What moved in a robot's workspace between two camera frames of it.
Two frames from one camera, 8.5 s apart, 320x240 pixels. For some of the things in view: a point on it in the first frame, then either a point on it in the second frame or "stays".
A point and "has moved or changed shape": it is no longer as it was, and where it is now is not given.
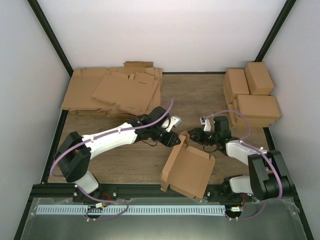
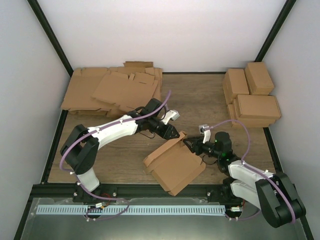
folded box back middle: x=234 y=83 stays
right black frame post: x=275 y=30 stays
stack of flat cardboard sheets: x=129 y=91 stays
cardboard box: x=188 y=170 has moved or changed shape
